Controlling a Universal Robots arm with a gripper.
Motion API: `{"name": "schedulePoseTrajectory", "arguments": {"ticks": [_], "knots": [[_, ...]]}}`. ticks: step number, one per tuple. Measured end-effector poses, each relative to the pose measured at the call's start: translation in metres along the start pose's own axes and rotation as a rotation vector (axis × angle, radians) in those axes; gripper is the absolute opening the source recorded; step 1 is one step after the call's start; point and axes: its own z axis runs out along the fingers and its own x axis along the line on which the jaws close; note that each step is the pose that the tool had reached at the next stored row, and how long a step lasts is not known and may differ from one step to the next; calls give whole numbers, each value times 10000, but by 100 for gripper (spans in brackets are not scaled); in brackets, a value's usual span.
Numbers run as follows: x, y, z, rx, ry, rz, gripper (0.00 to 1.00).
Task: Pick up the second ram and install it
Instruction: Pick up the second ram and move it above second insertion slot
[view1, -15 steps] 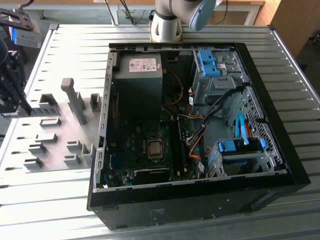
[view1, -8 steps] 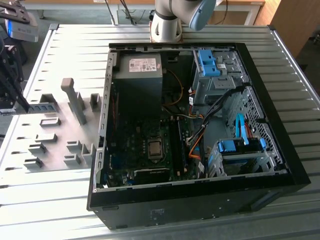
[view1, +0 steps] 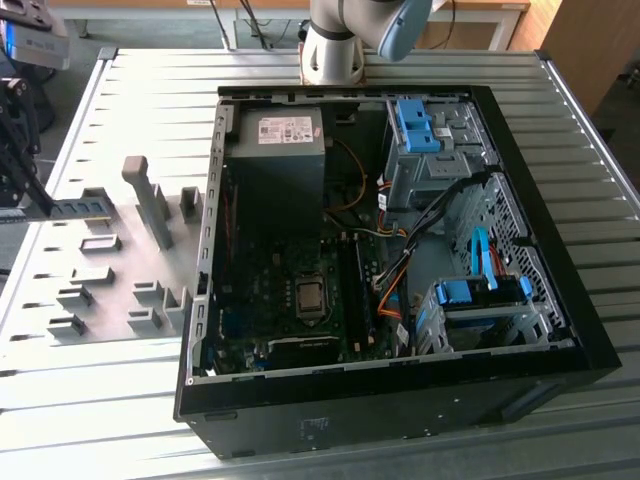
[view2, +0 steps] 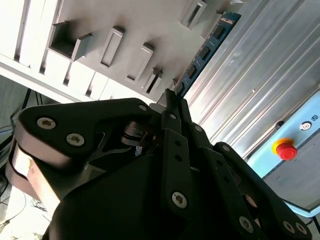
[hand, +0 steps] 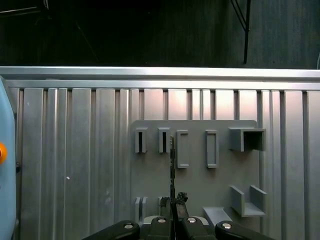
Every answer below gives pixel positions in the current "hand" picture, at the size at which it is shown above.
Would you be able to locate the blue RAM stick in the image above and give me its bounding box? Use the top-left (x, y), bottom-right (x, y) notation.
top-left (169, 135), bottom-right (177, 240)

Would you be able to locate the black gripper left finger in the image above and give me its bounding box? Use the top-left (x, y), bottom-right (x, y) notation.
top-left (82, 196), bottom-right (174, 240)

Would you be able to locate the pale blue teach pendant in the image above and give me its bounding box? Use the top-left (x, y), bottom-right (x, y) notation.
top-left (0, 74), bottom-right (17, 240)

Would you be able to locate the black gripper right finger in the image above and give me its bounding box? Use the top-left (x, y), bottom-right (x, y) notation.
top-left (174, 191), bottom-right (272, 240)

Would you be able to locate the grey plastic parts rack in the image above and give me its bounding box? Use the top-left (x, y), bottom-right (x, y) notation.
top-left (130, 119), bottom-right (268, 240)

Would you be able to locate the black thin pole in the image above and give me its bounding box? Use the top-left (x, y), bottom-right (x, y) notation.
top-left (229, 0), bottom-right (252, 64)

